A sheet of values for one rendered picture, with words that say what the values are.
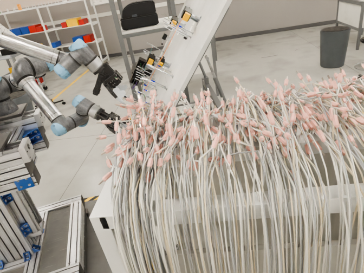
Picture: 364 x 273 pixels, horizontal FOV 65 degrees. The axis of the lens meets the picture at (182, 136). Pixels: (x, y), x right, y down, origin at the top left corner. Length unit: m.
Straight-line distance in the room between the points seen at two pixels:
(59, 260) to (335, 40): 4.97
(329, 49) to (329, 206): 5.20
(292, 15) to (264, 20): 0.76
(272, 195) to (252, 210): 0.04
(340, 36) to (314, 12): 3.91
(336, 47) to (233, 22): 4.02
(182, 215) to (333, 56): 5.32
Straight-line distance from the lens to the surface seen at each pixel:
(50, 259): 2.35
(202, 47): 1.21
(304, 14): 9.34
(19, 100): 4.88
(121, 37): 2.44
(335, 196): 0.48
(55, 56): 1.58
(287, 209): 0.47
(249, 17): 8.99
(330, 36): 5.56
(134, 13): 2.49
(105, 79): 1.48
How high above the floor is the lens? 1.75
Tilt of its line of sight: 28 degrees down
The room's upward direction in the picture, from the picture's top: 10 degrees counter-clockwise
